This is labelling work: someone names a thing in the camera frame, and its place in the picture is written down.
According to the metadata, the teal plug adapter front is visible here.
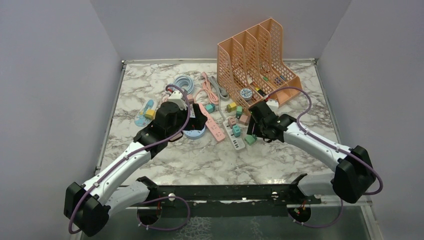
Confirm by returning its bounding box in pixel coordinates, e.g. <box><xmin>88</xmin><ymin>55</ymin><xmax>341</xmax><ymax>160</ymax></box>
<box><xmin>231</xmin><ymin>124</ymin><xmax>242</xmax><ymax>138</ymax></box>

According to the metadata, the teal plug adapter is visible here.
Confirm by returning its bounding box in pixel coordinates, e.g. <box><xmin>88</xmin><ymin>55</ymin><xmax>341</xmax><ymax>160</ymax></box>
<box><xmin>204</xmin><ymin>103</ymin><xmax>216</xmax><ymax>114</ymax></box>
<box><xmin>231</xmin><ymin>124</ymin><xmax>242</xmax><ymax>138</ymax></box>

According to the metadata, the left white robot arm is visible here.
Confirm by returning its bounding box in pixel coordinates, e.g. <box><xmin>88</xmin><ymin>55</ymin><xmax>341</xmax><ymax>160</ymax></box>
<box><xmin>64</xmin><ymin>101</ymin><xmax>208</xmax><ymax>237</ymax></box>

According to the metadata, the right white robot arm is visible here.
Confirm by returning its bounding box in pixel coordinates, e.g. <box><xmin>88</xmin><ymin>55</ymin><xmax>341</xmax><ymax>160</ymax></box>
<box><xmin>249</xmin><ymin>101</ymin><xmax>377</xmax><ymax>204</ymax></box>

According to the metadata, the teal plug adapter behind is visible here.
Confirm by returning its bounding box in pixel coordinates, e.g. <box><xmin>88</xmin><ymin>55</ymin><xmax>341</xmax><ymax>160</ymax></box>
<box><xmin>204</xmin><ymin>103</ymin><xmax>216</xmax><ymax>114</ymax></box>

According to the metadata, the dark green plug adapter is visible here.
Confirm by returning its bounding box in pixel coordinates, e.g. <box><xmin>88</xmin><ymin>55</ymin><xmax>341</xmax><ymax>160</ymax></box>
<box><xmin>235</xmin><ymin>105</ymin><xmax>243</xmax><ymax>119</ymax></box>

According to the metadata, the yellow plug adapter centre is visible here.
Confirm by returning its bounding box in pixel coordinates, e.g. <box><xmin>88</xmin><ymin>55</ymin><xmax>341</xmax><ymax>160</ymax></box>
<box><xmin>226</xmin><ymin>102</ymin><xmax>237</xmax><ymax>113</ymax></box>

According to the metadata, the yellow plug adapter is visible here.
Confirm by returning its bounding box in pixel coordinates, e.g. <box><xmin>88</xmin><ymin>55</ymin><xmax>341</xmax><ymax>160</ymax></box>
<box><xmin>144</xmin><ymin>109</ymin><xmax>156</xmax><ymax>120</ymax></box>
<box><xmin>226</xmin><ymin>102</ymin><xmax>237</xmax><ymax>113</ymax></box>

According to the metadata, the yellow plug adapter left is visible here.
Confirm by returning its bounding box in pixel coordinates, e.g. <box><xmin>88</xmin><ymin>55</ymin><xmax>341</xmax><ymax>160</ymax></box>
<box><xmin>144</xmin><ymin>109</ymin><xmax>156</xmax><ymax>120</ymax></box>

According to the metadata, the blue round power strip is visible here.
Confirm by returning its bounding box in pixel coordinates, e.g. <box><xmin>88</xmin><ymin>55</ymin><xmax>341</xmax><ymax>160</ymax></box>
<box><xmin>182</xmin><ymin>128</ymin><xmax>206</xmax><ymax>140</ymax></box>

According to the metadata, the pink round power strip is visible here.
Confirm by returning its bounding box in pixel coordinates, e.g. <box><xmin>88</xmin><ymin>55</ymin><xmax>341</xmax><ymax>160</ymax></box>
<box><xmin>169</xmin><ymin>132</ymin><xmax>184</xmax><ymax>143</ymax></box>

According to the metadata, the blue patterned round tin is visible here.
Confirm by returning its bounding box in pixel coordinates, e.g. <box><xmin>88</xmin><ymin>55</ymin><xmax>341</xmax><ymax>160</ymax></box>
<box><xmin>239</xmin><ymin>88</ymin><xmax>253</xmax><ymax>102</ymax></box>

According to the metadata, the white power strip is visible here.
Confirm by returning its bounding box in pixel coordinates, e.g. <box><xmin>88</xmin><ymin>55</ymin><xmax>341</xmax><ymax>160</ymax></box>
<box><xmin>222</xmin><ymin>120</ymin><xmax>246</xmax><ymax>151</ymax></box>

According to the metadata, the blue oval power strip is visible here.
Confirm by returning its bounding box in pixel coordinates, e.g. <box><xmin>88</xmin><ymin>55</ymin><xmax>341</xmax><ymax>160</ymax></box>
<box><xmin>134</xmin><ymin>98</ymin><xmax>158</xmax><ymax>128</ymax></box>

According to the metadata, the orange mesh file organizer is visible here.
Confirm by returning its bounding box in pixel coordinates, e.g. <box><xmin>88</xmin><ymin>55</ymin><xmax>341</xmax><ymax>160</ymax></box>
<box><xmin>217</xmin><ymin>18</ymin><xmax>302</xmax><ymax>109</ymax></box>

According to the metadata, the pink plug on cable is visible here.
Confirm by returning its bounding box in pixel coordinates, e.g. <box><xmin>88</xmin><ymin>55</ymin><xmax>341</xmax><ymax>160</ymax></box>
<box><xmin>186</xmin><ymin>94</ymin><xmax>194</xmax><ymax>105</ymax></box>

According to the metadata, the pink cable bundle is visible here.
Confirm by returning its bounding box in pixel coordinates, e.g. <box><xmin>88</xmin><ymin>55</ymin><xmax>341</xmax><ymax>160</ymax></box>
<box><xmin>194</xmin><ymin>71</ymin><xmax>220</xmax><ymax>107</ymax></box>

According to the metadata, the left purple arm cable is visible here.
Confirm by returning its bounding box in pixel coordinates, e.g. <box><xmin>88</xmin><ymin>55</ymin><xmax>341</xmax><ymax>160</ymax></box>
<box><xmin>68</xmin><ymin>84</ymin><xmax>192</xmax><ymax>235</ymax></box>

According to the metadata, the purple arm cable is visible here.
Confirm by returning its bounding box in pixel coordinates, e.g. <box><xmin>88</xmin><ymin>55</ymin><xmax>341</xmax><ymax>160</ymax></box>
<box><xmin>264</xmin><ymin>87</ymin><xmax>384</xmax><ymax>229</ymax></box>
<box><xmin>68</xmin><ymin>84</ymin><xmax>192</xmax><ymax>235</ymax></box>

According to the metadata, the light blue coiled cable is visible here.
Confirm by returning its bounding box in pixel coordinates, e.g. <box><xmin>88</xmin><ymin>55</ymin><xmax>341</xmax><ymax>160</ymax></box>
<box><xmin>172</xmin><ymin>75</ymin><xmax>196</xmax><ymax>97</ymax></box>

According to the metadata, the black mounting rail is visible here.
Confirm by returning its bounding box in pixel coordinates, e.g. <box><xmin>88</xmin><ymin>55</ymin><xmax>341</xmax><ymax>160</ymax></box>
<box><xmin>134</xmin><ymin>176</ymin><xmax>322</xmax><ymax>219</ymax></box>

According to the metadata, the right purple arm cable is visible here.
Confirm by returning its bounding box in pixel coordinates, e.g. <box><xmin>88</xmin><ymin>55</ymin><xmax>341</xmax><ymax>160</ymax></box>
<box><xmin>264</xmin><ymin>87</ymin><xmax>384</xmax><ymax>229</ymax></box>

